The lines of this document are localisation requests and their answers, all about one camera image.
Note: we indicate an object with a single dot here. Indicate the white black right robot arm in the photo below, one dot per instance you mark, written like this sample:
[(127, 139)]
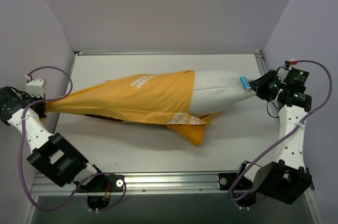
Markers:
[(286, 177)]

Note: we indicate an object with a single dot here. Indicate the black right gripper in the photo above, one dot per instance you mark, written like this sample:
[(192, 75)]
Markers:
[(265, 86)]

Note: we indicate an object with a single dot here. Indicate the blue white pillow label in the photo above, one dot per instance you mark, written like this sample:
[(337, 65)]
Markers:
[(245, 83)]

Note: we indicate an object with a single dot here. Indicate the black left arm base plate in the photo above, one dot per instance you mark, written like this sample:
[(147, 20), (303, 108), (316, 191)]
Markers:
[(103, 183)]

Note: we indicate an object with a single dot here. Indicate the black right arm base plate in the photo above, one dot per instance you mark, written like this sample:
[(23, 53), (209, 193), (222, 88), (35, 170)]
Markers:
[(227, 179)]

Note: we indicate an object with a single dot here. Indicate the aluminium front rail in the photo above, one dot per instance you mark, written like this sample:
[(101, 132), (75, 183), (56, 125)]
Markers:
[(144, 183)]

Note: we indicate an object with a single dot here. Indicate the orange pillowcase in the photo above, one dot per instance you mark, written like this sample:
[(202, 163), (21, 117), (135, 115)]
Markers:
[(159, 99)]

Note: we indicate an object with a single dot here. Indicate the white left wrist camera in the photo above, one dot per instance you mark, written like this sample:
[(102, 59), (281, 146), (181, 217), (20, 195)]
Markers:
[(35, 87)]

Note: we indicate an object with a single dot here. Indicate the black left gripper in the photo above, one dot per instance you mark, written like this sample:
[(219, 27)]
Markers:
[(40, 109)]

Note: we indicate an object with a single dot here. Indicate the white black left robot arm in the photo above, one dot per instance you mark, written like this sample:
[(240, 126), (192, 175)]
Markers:
[(51, 154)]

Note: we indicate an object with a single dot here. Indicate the white pillow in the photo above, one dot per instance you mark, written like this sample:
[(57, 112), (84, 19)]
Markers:
[(215, 90)]

